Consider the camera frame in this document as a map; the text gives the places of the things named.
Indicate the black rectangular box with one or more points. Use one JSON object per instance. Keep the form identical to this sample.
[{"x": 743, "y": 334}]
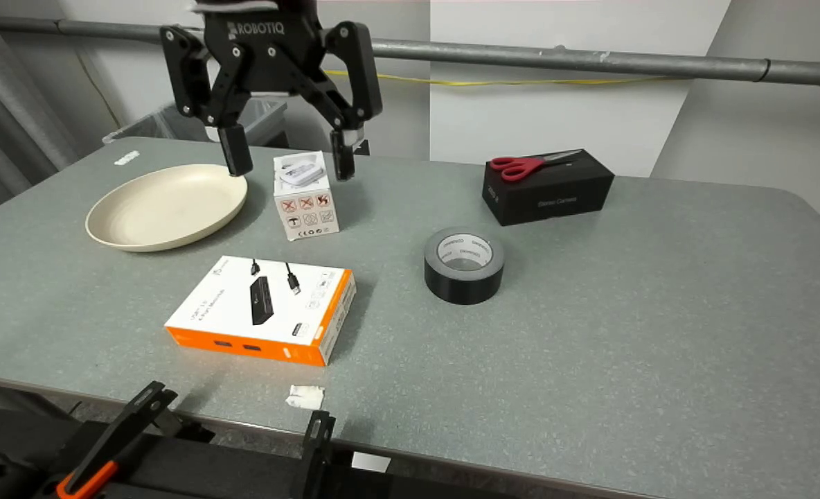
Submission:
[{"x": 548, "y": 193}]

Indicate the orange and white product box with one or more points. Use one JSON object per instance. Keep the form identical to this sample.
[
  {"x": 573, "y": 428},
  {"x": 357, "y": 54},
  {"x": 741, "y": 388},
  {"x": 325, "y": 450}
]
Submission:
[{"x": 261, "y": 309}]

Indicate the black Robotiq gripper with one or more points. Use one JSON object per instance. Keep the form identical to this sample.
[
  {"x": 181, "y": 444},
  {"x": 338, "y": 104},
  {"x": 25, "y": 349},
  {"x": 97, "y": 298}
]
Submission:
[{"x": 261, "y": 43}]

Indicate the black orange bar clamp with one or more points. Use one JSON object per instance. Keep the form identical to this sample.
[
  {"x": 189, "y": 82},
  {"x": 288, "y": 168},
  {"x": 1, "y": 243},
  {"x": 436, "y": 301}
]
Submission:
[
  {"x": 317, "y": 457},
  {"x": 115, "y": 441}
]

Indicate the small white cardboard box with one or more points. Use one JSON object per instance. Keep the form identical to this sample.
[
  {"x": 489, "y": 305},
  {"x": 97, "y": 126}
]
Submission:
[{"x": 306, "y": 197}]

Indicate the black masking tape roll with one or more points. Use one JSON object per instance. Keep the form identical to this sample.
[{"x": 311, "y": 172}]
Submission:
[{"x": 462, "y": 267}]

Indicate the small white tape piece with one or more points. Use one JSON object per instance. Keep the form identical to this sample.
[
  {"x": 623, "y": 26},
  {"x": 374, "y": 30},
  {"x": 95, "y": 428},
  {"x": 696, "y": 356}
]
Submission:
[{"x": 303, "y": 396}]

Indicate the grey metal pipe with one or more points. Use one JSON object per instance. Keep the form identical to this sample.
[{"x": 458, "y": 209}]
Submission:
[{"x": 613, "y": 62}]

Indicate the white sticker on table edge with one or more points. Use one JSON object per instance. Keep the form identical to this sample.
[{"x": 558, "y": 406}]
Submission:
[{"x": 369, "y": 462}]

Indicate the beige round plate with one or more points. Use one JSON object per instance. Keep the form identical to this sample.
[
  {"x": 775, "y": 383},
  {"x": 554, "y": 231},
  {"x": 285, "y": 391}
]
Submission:
[{"x": 164, "y": 207}]

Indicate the white tape label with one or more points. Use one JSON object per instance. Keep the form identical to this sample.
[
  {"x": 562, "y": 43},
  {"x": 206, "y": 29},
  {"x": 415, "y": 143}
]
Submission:
[{"x": 124, "y": 158}]

